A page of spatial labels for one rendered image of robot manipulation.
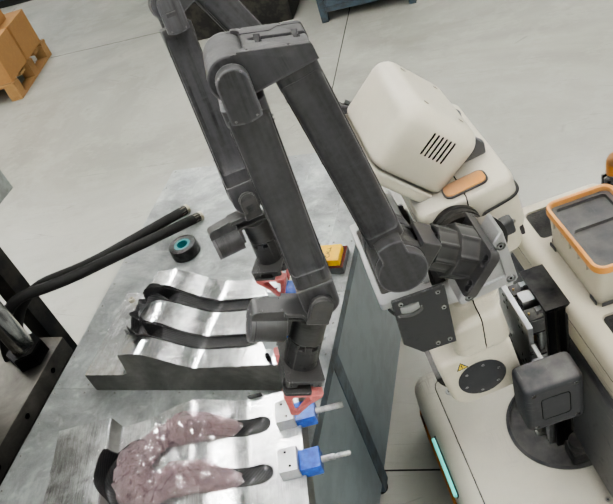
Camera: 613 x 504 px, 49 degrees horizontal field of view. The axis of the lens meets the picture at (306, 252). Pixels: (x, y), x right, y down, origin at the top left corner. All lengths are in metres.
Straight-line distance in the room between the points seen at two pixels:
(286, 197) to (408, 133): 0.25
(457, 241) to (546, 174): 2.12
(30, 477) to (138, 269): 0.64
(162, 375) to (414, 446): 1.00
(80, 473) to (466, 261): 0.84
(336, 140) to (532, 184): 2.27
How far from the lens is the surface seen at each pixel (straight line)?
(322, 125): 0.86
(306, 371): 1.13
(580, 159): 3.21
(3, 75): 5.95
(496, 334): 1.41
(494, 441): 1.93
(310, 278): 0.99
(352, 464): 1.85
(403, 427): 2.33
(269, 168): 0.88
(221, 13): 1.28
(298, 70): 0.82
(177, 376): 1.55
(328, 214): 1.86
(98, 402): 1.69
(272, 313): 1.04
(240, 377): 1.48
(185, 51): 1.27
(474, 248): 1.04
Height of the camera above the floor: 1.93
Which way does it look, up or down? 40 degrees down
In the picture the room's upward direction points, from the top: 21 degrees counter-clockwise
